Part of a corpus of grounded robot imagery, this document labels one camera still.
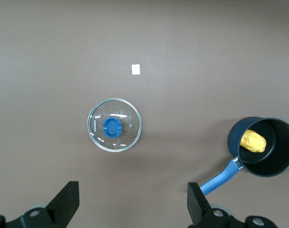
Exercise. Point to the yellow potato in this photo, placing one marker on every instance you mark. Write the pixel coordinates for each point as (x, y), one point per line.
(253, 141)

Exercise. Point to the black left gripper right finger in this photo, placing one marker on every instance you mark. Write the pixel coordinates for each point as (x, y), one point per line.
(198, 209)

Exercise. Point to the glass lid with blue knob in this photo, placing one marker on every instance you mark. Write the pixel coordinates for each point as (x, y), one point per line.
(125, 114)

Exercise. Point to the brown table cover sheet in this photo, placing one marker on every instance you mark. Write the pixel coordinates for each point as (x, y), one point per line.
(158, 35)

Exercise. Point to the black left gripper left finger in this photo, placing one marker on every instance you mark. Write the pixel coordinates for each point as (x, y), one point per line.
(63, 204)

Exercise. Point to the small square tape piece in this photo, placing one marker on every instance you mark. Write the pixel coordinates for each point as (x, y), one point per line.
(135, 69)

